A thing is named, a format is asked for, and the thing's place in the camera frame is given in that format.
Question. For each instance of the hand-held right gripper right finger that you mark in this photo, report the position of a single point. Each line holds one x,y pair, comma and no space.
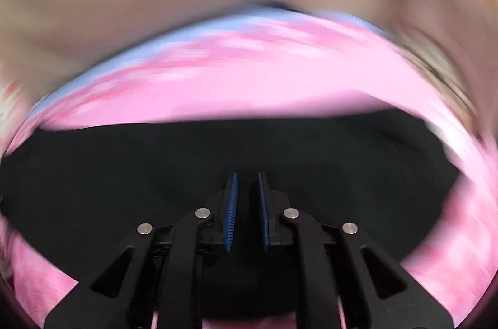
263,214

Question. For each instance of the pink floral bed sheet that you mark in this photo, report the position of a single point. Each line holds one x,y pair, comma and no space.
272,80

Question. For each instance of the black pants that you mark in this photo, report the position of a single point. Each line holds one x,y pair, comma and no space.
155,165

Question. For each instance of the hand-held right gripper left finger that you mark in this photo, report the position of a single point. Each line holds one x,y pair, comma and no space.
231,214

